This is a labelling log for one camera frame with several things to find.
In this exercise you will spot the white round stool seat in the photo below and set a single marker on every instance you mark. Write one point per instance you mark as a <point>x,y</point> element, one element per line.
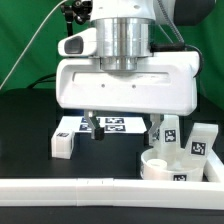
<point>153,168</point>

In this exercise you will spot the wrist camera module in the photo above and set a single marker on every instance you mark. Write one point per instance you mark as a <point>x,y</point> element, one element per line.
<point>81,44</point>

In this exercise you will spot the white L-shaped obstacle frame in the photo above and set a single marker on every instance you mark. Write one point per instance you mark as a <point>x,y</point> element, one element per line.
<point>118,192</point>

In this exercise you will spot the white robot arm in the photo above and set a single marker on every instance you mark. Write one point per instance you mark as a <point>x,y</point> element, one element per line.
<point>116,66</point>

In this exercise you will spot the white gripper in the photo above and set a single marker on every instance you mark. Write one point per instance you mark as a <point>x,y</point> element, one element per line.
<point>162,84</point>

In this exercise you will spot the white marker sheet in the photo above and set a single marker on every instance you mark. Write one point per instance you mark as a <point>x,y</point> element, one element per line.
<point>78,124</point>

